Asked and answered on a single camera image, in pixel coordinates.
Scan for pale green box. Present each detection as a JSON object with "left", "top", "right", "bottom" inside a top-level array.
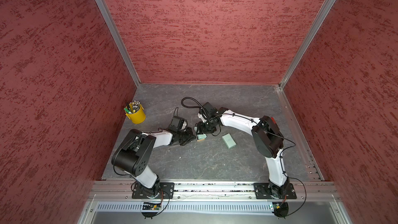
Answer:
[{"left": 197, "top": 134, "right": 207, "bottom": 140}]

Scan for pale green lift-off lid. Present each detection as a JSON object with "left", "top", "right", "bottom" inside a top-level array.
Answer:
[{"left": 222, "top": 134, "right": 236, "bottom": 149}]

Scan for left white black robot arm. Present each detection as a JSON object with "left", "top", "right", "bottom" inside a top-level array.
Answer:
[{"left": 111, "top": 127, "right": 195, "bottom": 199}]

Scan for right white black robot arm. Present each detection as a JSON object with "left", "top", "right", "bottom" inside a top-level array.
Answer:
[{"left": 197, "top": 107, "right": 297, "bottom": 200}]

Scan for yellow pen cup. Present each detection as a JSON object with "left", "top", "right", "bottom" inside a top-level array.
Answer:
[{"left": 125, "top": 106, "right": 146, "bottom": 124}]

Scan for pens in cup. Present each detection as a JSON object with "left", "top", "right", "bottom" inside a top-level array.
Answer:
[{"left": 124, "top": 101, "right": 141, "bottom": 114}]

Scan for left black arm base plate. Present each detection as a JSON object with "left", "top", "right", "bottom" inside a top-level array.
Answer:
[{"left": 132, "top": 182, "right": 175, "bottom": 200}]

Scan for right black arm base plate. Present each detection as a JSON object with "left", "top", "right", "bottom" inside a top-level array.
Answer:
[{"left": 253, "top": 182, "right": 297, "bottom": 200}]

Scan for front aluminium rail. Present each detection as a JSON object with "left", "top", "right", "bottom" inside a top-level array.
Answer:
[{"left": 88, "top": 178, "right": 342, "bottom": 202}]

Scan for left aluminium corner post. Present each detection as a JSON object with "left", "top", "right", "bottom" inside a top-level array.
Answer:
[{"left": 95, "top": 0, "right": 141, "bottom": 88}]

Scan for aluminium corner post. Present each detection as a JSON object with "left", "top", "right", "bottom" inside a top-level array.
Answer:
[
  {"left": 95, "top": 0, "right": 141, "bottom": 88},
  {"left": 279, "top": 0, "right": 336, "bottom": 91}
]

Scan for right aluminium corner post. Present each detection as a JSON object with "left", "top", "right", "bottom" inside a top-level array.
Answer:
[{"left": 279, "top": 0, "right": 336, "bottom": 91}]

